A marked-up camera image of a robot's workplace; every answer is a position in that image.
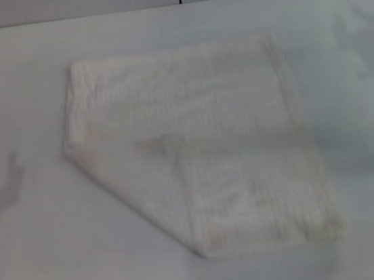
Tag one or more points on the white ribbed towel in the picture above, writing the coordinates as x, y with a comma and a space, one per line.
200, 138

